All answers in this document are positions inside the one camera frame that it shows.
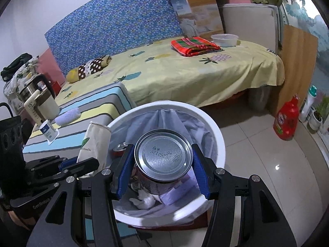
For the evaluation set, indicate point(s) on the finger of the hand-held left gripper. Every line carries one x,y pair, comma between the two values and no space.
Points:
46,163
84,166

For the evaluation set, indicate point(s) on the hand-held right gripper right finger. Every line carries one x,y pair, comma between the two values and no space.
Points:
201,172

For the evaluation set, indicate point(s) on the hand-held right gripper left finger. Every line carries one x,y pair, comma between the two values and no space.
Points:
126,172

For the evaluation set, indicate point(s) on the cream paper bag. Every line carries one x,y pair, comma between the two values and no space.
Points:
93,144

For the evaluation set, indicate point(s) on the white tissue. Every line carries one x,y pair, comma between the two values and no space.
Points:
144,200

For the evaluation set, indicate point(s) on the red tin can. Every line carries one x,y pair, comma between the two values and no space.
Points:
164,154

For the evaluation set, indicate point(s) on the white round trash bin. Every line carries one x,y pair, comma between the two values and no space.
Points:
164,105

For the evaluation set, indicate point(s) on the small blue white cup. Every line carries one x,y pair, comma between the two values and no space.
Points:
47,131

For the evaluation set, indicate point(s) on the cream electric water dispenser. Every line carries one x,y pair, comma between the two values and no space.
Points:
32,108

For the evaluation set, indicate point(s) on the white foam fruit net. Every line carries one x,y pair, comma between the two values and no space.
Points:
68,117

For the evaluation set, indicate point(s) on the brown and cream jug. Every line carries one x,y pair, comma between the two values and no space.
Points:
48,105

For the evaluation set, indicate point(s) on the stainless steel kettle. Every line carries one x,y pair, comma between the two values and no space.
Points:
30,90

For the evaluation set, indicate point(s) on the translucent white bin liner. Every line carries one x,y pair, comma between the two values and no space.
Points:
164,121

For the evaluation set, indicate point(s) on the pineapple print bundle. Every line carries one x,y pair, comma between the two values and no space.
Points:
23,72

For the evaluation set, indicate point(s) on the black bag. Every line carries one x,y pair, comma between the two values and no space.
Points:
15,64

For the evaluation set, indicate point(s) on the clear plastic storage box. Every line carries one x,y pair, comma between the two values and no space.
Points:
259,97

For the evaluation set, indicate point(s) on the bed with yellow sheet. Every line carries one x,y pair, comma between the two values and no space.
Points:
180,77

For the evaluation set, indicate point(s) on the brown polka dot pillow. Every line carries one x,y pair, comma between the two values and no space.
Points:
90,67

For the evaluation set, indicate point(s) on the red detergent bottle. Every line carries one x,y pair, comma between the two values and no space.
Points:
286,121

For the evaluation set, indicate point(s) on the potted plant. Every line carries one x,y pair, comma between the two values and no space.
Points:
314,121

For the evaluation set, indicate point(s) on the white bottle teal cap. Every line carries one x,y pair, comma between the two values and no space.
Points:
307,105

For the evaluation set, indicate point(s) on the red plaid folded cloth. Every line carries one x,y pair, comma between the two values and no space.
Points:
195,45

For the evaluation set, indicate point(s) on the clear plastic bowl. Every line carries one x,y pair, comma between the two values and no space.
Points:
223,40

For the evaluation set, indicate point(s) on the wooden board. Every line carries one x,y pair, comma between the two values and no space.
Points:
295,64

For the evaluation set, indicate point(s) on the blue floral headboard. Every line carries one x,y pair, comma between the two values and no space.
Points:
115,25

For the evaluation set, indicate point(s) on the white board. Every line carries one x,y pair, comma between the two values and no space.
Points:
249,23

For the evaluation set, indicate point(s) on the cardboard bedding box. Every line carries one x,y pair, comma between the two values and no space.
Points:
200,12

